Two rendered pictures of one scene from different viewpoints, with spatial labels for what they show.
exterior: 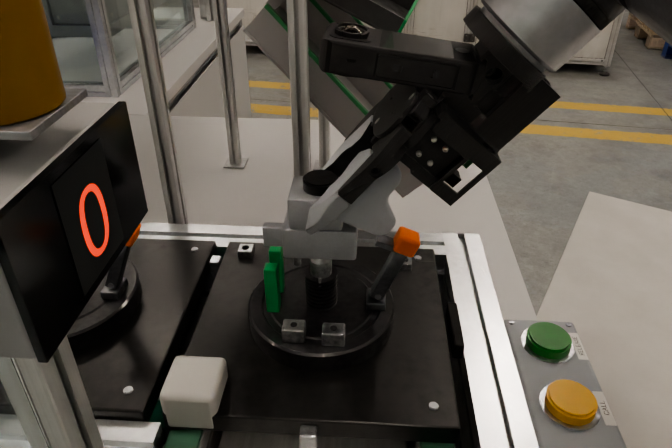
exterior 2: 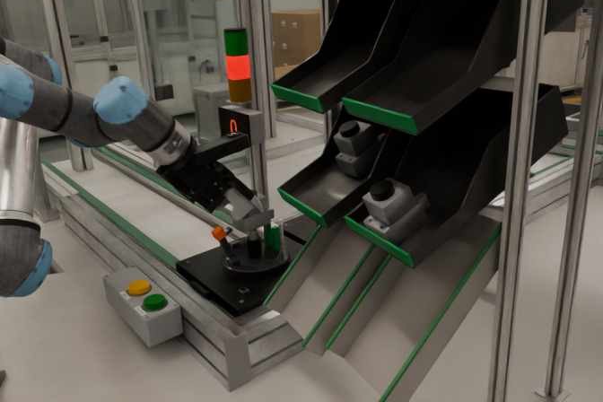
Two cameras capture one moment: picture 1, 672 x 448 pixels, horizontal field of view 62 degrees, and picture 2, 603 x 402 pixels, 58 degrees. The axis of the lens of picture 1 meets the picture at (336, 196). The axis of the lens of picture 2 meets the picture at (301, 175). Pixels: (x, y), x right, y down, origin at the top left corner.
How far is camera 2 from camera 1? 1.35 m
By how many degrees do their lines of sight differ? 116
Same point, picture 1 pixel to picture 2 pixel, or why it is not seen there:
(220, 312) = (293, 246)
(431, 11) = not seen: outside the picture
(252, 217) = not seen: hidden behind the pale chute
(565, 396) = (141, 283)
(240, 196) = (475, 365)
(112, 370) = (298, 224)
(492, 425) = (166, 273)
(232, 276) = not seen: hidden behind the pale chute
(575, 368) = (139, 302)
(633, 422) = (107, 375)
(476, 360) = (183, 285)
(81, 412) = (255, 184)
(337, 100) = (322, 234)
